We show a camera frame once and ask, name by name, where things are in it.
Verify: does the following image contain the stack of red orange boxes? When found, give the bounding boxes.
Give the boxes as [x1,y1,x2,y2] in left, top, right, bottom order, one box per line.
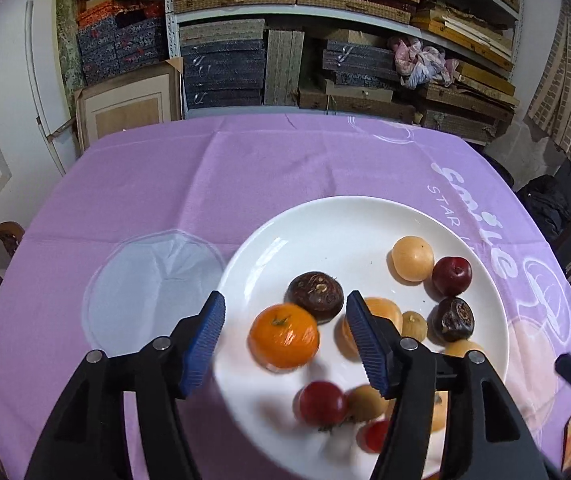
[76,0,167,28]

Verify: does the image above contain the small yellow fruit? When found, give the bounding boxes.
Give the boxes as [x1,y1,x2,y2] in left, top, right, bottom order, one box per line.
[401,311,429,343]

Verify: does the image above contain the dark red plum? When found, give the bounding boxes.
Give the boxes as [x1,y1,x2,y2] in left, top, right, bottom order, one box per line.
[432,256,473,297]

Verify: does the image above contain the yellow round fruit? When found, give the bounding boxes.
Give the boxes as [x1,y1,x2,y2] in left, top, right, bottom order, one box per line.
[346,384,391,422]
[440,339,489,362]

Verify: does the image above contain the pink crumpled cloth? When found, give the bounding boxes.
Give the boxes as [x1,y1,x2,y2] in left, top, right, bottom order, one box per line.
[389,36,459,90]

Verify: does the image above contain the green patterned panel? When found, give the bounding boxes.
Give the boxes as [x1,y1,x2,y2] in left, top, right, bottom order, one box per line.
[55,0,87,89]

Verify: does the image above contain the orange mandarin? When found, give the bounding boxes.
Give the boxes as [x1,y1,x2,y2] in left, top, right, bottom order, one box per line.
[248,303,321,372]

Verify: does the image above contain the purple printed tablecloth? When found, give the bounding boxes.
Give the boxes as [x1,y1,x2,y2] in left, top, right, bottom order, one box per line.
[0,112,571,480]

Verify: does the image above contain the small red tomato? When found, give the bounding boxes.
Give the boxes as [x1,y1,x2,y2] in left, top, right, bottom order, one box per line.
[358,419,391,453]

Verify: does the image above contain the stack of dark grey boxes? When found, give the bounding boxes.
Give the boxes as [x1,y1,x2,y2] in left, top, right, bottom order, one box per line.
[322,40,402,87]

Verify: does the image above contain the dark brown water chestnut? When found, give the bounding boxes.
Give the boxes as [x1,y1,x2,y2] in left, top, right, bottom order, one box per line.
[428,297,475,343]
[287,271,345,323]

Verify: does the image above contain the stack of yellow wooden boxes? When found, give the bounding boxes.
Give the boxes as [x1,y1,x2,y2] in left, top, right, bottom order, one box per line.
[410,4,521,97]

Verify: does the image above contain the white metal shelving unit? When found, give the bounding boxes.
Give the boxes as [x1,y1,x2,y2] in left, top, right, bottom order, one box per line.
[164,0,523,146]

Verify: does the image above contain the stack of blue patterned boxes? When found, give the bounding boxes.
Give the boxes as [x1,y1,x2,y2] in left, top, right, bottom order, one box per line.
[76,16,168,86]

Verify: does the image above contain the red tomato with stem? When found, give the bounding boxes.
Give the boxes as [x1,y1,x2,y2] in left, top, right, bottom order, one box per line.
[298,381,349,429]

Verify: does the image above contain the pale orange round fruit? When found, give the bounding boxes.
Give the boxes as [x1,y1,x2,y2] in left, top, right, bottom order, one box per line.
[389,236,435,282]

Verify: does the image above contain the stack of dark blue boxes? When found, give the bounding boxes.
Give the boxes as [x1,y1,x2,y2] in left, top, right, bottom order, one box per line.
[179,20,267,109]

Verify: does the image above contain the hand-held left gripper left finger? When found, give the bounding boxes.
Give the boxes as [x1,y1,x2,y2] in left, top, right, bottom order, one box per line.
[24,290,227,480]

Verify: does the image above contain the white door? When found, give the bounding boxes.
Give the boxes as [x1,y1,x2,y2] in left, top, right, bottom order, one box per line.
[24,0,84,177]

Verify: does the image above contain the stack of brown boxes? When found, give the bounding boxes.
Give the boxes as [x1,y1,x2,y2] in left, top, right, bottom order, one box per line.
[298,77,516,144]

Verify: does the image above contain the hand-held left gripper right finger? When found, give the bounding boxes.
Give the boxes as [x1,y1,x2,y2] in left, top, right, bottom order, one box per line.
[346,290,549,480]

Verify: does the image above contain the upright grey boxes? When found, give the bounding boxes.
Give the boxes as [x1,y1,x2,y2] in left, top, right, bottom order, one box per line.
[264,29,306,107]

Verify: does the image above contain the white round plate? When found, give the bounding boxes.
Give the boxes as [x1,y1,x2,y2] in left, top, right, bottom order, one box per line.
[214,195,510,478]

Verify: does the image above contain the black bag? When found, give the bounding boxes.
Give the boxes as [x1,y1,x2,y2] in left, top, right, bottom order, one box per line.
[515,175,571,247]

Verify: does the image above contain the framed picture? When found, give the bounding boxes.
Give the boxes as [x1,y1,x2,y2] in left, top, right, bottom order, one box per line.
[74,57,184,153]

